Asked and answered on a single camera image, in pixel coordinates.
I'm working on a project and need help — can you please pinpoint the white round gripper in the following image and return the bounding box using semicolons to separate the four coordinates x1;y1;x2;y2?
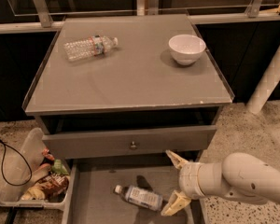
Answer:
161;150;204;217

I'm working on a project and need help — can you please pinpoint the blue plastic bottle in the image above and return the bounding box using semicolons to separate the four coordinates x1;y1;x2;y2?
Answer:
114;185;162;211

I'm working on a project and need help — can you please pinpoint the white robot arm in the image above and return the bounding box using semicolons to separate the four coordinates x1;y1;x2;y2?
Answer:
161;150;280;217

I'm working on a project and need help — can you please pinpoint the brass drawer knob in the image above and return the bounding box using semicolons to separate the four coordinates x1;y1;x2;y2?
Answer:
130;141;138;150

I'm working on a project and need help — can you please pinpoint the grey open middle drawer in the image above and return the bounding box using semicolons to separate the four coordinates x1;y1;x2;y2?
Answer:
62;155;207;224

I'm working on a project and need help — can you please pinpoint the grey drawer cabinet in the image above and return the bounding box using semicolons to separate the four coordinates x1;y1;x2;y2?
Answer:
21;13;236;224

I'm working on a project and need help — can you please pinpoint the grey top drawer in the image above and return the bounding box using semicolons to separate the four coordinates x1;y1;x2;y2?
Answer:
43;125;217;160

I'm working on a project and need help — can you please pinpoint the clear crinkled water bottle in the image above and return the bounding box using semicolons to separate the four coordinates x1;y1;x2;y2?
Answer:
63;35;119;62

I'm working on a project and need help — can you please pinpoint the green snack packet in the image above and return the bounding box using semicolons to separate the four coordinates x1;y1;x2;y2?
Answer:
51;160;69;175

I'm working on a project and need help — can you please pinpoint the brown snack bag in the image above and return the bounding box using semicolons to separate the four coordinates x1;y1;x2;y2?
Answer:
37;174;69;200

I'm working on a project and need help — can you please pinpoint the white ceramic bowl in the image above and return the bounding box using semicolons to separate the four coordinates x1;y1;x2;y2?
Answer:
168;35;206;65

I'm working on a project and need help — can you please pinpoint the red snack packet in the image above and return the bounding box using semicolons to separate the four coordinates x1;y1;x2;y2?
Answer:
42;148;55;161

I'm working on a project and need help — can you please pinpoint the clear plastic bin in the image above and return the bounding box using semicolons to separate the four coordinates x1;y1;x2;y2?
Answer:
0;128;67;210

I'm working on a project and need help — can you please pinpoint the yellow chip bag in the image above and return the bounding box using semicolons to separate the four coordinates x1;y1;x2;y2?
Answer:
21;186;46;201

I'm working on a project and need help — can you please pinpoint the horizontal metal ledge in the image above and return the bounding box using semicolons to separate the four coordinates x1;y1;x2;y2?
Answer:
0;9;280;34

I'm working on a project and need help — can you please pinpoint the white cylindrical post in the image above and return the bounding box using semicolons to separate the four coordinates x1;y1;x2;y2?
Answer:
246;45;280;114

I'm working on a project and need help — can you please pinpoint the black cable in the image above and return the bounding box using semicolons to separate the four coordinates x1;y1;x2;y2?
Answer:
0;132;34;187

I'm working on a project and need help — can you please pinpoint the right metal rail bracket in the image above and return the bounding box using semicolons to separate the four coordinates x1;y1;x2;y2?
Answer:
245;0;263;18

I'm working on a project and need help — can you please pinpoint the left metal rail bracket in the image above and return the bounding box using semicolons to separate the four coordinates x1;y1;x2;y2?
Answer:
33;0;52;28

